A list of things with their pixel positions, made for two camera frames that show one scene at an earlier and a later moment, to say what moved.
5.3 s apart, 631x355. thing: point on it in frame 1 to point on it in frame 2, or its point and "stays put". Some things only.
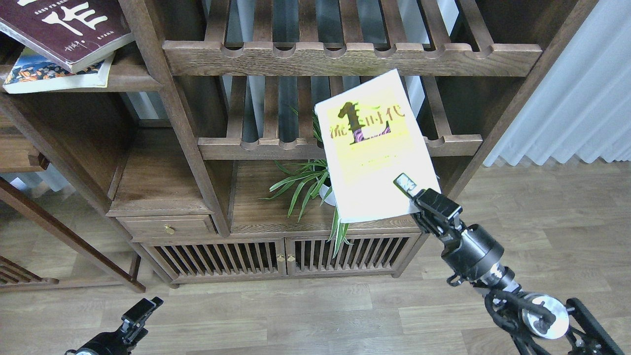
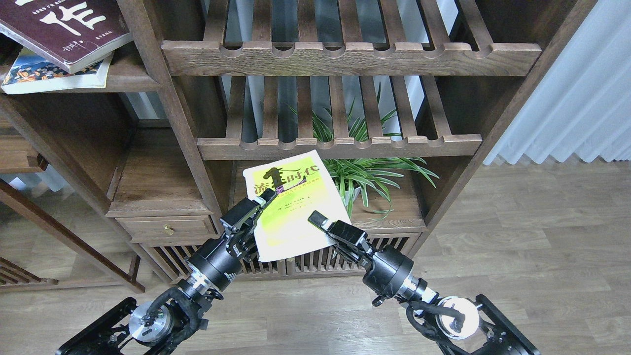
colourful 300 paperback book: [31, 72] stays put
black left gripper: [121, 341] to [219, 263]
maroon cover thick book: [79, 32] stays put
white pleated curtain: [582, 106] stays put
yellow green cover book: [369, 136] to [303, 184]
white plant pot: [331, 199] to [356, 192]
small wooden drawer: [169, 228] stays put
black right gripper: [472, 254] to [390, 271]
